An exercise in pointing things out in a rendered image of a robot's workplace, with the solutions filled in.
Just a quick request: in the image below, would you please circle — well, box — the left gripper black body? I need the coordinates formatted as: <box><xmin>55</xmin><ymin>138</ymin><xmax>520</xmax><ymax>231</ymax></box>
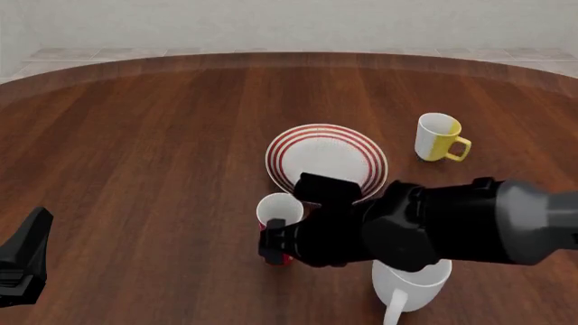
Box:
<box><xmin>0</xmin><ymin>265</ymin><xmax>49</xmax><ymax>308</ymax></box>

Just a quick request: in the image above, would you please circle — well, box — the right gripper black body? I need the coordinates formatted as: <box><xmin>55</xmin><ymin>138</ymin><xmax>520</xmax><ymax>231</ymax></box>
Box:
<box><xmin>257</xmin><ymin>218</ymin><xmax>294</xmax><ymax>266</ymax></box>

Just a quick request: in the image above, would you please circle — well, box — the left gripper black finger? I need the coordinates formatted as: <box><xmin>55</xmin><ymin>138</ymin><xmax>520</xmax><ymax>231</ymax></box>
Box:
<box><xmin>0</xmin><ymin>206</ymin><xmax>55</xmax><ymax>276</ymax></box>

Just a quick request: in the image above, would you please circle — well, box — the white and yellow mug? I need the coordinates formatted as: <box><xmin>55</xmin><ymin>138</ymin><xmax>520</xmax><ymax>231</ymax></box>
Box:
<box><xmin>414</xmin><ymin>112</ymin><xmax>473</xmax><ymax>163</ymax></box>

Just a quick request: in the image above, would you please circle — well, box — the red mug white inside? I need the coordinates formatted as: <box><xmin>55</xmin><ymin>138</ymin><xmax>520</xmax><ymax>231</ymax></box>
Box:
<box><xmin>256</xmin><ymin>192</ymin><xmax>305</xmax><ymax>267</ymax></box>

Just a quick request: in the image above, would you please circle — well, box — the plate with red rings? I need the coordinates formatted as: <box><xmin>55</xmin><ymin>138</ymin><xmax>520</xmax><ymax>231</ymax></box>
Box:
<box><xmin>265</xmin><ymin>123</ymin><xmax>389</xmax><ymax>205</ymax></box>

